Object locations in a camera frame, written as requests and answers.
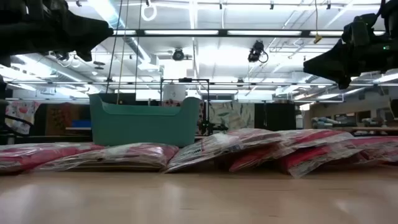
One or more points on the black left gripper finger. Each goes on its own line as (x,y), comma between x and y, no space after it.
(91,31)
(85,54)

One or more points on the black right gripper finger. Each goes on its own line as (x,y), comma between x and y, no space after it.
(329,63)
(345,82)

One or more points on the blue box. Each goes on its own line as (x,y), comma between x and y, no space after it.
(81,124)

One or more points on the black cabinet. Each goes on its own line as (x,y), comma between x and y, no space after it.
(275,116)

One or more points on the floral patterned cloth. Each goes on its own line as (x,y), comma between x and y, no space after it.
(21,115)

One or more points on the teal plastic basket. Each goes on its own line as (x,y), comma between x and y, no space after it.
(143,127)

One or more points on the white cylindrical container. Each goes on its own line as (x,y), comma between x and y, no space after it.
(174,93)

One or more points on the leaf patterned panel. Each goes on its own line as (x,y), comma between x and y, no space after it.
(231,115)

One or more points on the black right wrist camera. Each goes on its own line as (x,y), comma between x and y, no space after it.
(357,31)

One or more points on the black overhead camera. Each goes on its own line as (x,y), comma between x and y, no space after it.
(256,51)

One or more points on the round black ceiling camera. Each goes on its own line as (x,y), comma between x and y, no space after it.
(178,54)

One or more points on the black overhead frame bar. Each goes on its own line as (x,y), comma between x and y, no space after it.
(224,33)

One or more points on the black metal frame stand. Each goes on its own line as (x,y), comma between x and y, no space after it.
(207,102)

